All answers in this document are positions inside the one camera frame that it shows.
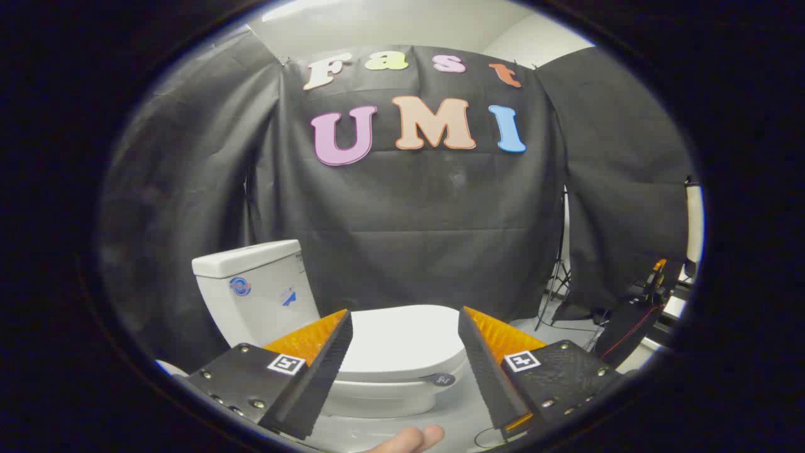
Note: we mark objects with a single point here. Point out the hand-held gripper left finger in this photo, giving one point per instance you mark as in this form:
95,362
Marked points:
321,371

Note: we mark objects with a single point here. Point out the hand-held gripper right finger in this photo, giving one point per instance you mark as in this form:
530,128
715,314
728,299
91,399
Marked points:
487,371

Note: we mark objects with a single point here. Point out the black round lid pull tab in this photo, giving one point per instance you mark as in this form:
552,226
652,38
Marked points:
444,379

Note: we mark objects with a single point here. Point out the white toilet lid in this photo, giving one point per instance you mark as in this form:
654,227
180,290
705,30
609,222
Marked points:
402,340

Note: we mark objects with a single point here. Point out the white toilet with tank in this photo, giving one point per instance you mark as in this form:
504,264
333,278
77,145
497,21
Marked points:
264,296

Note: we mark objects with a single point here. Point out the black tripod stand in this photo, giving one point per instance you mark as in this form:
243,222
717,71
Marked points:
558,277

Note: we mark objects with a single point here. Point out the black backdrop cloth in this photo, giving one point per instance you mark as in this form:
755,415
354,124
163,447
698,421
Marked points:
409,207

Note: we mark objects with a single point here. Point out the white board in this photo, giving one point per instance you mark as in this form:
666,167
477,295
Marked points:
693,220

